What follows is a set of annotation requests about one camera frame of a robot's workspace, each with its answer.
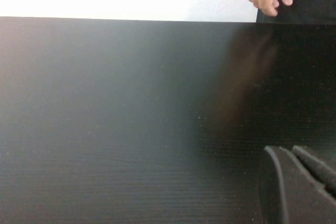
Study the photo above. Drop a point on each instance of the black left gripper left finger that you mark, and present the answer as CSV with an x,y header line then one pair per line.
x,y
296,195

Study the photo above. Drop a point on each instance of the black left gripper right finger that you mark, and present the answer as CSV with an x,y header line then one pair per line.
x,y
320,171

